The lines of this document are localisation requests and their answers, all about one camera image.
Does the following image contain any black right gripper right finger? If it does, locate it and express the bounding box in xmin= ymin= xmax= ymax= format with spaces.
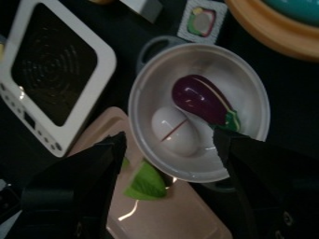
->
xmin=212 ymin=128 xmax=319 ymax=239

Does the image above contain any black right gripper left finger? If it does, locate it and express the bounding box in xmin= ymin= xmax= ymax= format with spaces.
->
xmin=5 ymin=131 xmax=126 ymax=239

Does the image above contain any grey toy cooking pot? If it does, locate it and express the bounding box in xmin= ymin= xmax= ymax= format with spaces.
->
xmin=126 ymin=35 xmax=272 ymax=184

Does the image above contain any green toy lettuce leaf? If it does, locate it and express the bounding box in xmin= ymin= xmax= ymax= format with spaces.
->
xmin=121 ymin=157 xmax=169 ymax=201

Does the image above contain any pink toy cutting board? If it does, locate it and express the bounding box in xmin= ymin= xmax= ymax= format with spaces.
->
xmin=66 ymin=106 xmax=235 ymax=239

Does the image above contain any white toy egg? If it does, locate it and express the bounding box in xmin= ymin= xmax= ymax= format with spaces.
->
xmin=150 ymin=106 xmax=201 ymax=158

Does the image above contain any purple toy eggplant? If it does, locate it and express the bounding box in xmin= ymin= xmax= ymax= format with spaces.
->
xmin=170 ymin=74 xmax=241 ymax=132

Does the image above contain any white toy induction cooktop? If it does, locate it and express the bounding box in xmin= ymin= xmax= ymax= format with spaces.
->
xmin=0 ymin=0 xmax=118 ymax=159

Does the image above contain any orange toy plate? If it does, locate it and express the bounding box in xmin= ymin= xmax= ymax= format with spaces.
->
xmin=224 ymin=0 xmax=319 ymax=63

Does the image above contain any teal toy bowl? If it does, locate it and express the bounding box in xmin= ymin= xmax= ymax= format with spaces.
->
xmin=263 ymin=0 xmax=319 ymax=27

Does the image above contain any grey white box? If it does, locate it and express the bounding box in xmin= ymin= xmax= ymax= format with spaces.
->
xmin=118 ymin=0 xmax=164 ymax=24

